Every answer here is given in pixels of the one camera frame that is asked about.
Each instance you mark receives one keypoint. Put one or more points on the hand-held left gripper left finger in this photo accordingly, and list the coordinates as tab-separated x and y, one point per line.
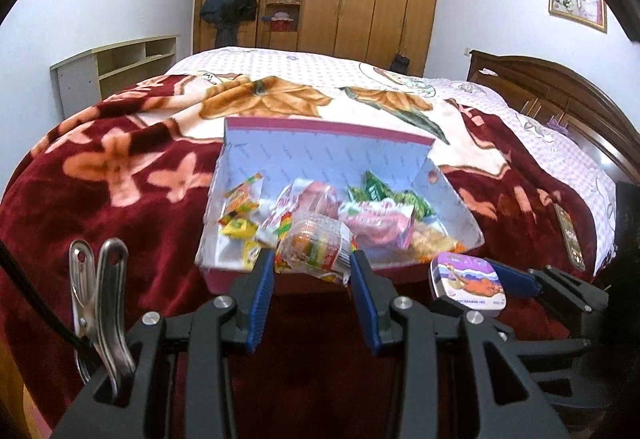
260	299

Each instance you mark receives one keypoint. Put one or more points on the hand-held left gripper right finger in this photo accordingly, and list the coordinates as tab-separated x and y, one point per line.
367	304

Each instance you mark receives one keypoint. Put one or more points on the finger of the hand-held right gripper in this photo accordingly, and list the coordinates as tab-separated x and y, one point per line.
550	351
517	280

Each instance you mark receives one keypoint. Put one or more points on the purple white tin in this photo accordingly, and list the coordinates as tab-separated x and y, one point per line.
467	283

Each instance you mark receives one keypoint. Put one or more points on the clear plastic snack cup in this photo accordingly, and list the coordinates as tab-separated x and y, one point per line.
315	244

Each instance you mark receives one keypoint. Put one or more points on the pink white drink pouch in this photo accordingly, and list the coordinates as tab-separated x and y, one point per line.
290	204
380	224

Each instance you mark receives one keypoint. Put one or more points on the orange rice cracker packet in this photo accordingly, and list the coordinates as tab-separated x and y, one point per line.
430	241

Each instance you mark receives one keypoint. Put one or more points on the colourful striped candy packet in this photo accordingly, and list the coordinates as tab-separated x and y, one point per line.
245	191

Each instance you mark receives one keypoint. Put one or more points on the green pea snack packet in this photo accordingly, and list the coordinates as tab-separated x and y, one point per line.
419	208

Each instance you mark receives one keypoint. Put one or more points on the small green snack packet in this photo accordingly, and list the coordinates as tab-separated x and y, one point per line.
372	189

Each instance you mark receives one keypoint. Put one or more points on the white cardboard box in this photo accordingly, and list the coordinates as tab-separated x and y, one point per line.
320	154

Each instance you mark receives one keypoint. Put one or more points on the dark rectangular phone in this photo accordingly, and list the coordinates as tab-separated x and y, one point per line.
570	236

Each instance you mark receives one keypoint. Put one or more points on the metal spring clip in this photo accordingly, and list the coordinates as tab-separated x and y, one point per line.
100	299

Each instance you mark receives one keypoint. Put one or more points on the purple cloth tuft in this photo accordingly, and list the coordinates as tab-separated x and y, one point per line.
555	123

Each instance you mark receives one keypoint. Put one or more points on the red floral blanket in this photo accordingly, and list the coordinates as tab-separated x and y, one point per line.
125	159

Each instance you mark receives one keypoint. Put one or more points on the dark wooden headboard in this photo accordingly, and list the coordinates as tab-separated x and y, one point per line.
575	94

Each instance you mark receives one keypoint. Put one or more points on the black bag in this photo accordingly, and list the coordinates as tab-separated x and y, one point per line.
400	64

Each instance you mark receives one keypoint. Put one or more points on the low white shelf unit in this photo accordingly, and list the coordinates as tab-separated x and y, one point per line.
120	64

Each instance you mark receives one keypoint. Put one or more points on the red pot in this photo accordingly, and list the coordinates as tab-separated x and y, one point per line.
280	23

